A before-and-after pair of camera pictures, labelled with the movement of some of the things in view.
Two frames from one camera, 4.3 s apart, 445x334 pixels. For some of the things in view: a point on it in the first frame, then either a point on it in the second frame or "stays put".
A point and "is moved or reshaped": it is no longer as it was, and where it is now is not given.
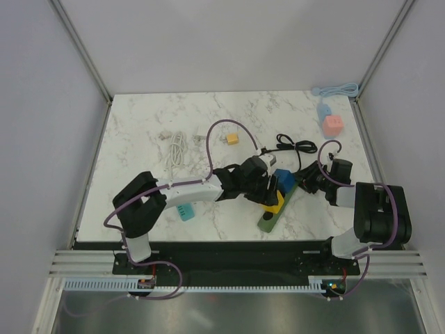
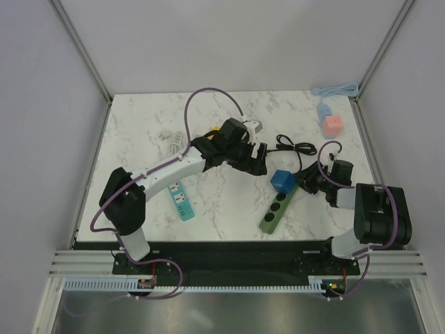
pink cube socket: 332,126 stays put
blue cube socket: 285,179 stays put
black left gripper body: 256,191 to 238,156
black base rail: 312,259 stays put
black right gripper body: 313,180 stays put
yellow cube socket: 275,209 is moved or reshaped
